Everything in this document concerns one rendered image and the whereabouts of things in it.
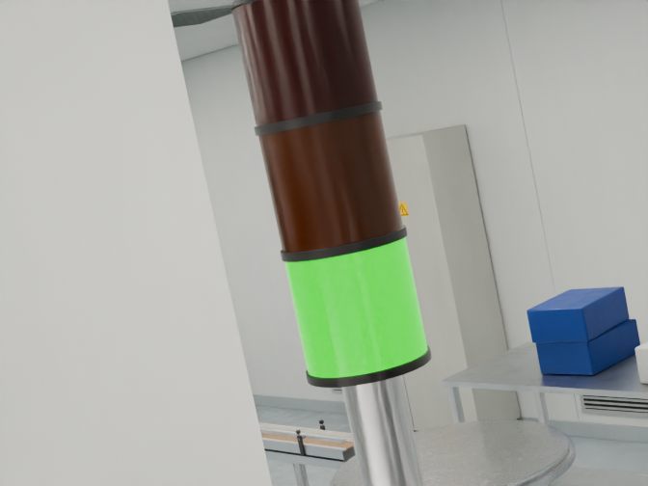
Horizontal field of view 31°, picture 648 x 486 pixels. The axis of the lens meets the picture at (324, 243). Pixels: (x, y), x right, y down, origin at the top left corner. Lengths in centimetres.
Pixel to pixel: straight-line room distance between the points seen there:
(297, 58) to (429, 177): 685
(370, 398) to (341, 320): 4
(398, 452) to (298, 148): 13
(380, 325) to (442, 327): 707
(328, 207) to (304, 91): 4
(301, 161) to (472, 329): 706
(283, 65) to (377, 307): 10
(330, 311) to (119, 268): 159
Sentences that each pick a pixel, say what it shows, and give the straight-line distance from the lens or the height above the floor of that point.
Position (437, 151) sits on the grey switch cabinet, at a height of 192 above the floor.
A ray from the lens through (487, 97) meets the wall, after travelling 742.
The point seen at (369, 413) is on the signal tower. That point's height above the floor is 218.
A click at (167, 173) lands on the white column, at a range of 209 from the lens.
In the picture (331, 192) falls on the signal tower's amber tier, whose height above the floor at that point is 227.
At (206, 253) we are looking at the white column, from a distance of 213.
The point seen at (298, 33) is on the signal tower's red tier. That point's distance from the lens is 44.
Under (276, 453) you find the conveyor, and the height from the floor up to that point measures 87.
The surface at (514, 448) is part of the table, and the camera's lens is 452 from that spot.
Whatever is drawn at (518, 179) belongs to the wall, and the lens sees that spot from 737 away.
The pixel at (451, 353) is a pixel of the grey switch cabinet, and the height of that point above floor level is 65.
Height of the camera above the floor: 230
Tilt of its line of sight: 6 degrees down
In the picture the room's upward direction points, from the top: 12 degrees counter-clockwise
